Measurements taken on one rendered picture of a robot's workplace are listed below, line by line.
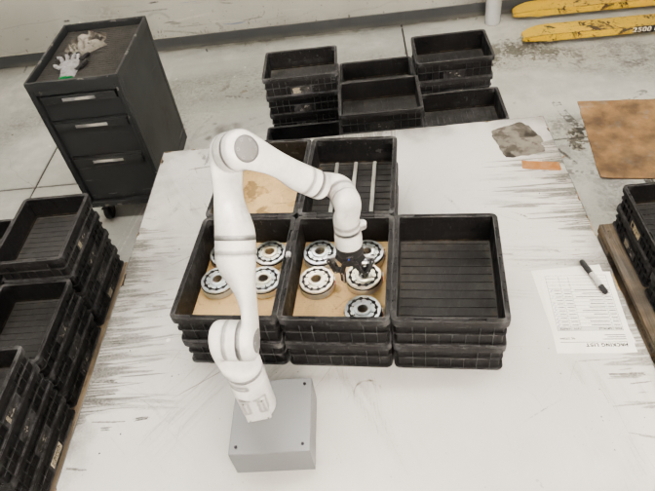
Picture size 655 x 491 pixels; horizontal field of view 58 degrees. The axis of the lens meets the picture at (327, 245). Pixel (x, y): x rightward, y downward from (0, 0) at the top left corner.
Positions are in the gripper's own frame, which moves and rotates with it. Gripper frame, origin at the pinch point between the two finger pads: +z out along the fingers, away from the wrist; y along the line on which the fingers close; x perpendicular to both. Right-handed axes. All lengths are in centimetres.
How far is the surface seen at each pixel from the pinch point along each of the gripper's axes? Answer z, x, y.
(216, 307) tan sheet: 4.7, -8.0, -39.9
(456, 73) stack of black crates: 35, 170, 39
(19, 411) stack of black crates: 40, -25, -113
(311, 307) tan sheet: 4.3, -7.8, -11.7
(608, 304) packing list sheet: 16, 4, 74
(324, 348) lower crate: 7.0, -19.9, -7.1
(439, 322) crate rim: -5.7, -20.1, 23.7
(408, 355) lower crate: 10.9, -18.9, 16.0
